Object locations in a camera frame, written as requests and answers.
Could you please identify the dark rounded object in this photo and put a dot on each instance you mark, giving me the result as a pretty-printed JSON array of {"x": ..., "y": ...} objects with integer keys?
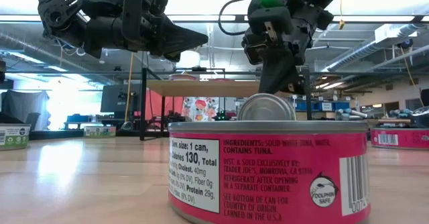
[{"x": 421, "y": 118}]

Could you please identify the grey cloth cover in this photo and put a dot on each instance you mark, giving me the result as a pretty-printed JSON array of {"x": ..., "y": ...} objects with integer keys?
[{"x": 23, "y": 105}]

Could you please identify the dark computer monitor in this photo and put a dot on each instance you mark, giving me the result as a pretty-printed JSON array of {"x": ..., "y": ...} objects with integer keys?
[{"x": 114, "y": 98}]

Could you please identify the red partition panel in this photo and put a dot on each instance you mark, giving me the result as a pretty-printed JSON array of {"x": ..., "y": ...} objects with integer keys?
[{"x": 155, "y": 105}]

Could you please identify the floral patterned cloth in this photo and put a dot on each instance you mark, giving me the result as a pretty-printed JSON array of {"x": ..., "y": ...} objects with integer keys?
[{"x": 201, "y": 109}]

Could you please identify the white cylinder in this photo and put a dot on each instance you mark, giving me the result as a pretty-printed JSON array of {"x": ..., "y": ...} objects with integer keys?
[{"x": 191, "y": 60}]

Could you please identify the green label seafood can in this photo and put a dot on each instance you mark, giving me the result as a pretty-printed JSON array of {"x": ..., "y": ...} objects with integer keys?
[
  {"x": 100, "y": 132},
  {"x": 13, "y": 137}
]

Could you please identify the long silver ventilation duct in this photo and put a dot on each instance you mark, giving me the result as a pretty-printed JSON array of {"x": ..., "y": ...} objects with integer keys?
[{"x": 368, "y": 46}]

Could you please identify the black overhead frame beam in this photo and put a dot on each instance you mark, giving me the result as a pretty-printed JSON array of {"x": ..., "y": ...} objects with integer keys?
[{"x": 239, "y": 18}]

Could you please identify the wooden shelf black metal frame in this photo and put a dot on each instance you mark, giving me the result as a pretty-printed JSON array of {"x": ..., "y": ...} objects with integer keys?
[{"x": 201, "y": 89}]

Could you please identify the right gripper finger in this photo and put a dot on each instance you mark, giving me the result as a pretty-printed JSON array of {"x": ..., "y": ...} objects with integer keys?
[
  {"x": 278, "y": 76},
  {"x": 300, "y": 83}
]

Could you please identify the blue storage bins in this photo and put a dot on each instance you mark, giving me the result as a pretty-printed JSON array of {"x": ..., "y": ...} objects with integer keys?
[{"x": 338, "y": 106}]

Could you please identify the small yellow tag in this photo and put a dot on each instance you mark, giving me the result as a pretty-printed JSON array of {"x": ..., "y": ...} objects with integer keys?
[{"x": 341, "y": 24}]

